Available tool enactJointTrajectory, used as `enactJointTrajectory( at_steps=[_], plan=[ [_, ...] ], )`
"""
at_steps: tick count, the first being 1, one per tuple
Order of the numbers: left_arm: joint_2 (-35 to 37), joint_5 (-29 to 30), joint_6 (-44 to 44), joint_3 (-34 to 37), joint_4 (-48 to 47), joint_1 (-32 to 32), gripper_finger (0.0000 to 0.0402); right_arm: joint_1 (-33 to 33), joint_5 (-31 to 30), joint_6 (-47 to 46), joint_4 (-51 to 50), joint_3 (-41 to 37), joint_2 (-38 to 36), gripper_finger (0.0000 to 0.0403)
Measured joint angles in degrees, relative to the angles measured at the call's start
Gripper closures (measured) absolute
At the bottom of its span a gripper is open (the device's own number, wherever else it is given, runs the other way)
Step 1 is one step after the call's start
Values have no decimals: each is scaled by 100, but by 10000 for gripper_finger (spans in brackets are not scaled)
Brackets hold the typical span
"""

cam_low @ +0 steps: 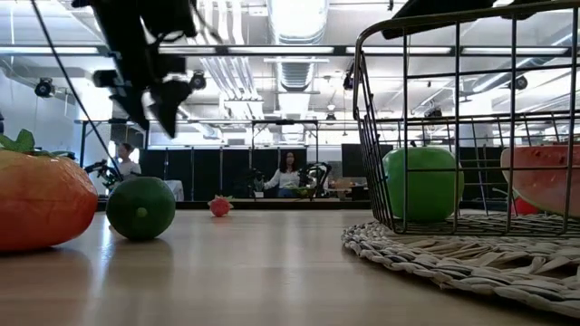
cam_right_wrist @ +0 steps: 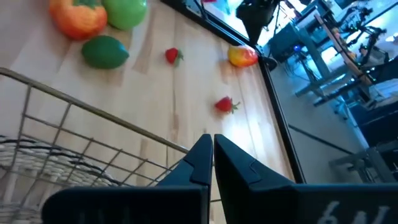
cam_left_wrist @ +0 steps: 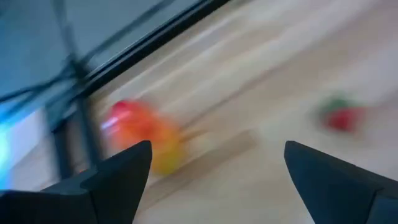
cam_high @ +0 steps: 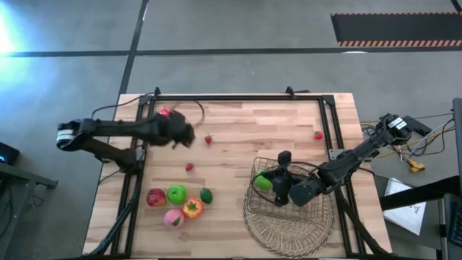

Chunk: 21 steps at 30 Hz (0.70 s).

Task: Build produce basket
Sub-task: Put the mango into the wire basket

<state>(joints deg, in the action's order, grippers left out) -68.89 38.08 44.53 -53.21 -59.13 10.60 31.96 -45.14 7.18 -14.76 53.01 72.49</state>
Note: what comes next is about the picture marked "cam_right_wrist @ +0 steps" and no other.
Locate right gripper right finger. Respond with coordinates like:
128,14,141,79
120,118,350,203
213,133,398,224

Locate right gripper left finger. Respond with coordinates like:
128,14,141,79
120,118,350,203
41,133,214,224

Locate red yellow toy mango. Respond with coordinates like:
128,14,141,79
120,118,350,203
227,45,259,68

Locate dark green toy lime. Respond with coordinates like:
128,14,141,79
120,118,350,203
81,35,130,70

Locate orange toy tomato green calyx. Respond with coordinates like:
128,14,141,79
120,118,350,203
49,0,108,40

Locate green toy apple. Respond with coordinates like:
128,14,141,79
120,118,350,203
102,0,149,31

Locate gray metal stand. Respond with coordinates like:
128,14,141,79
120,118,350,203
328,139,398,184

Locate small red toy strawberry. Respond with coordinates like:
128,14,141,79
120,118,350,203
164,47,184,67
214,96,241,114

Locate wooden desk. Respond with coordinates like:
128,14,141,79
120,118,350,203
313,14,374,88

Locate metal wire basket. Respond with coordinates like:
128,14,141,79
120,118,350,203
0,67,223,224

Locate gray metal desk frame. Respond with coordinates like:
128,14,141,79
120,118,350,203
269,21,332,97

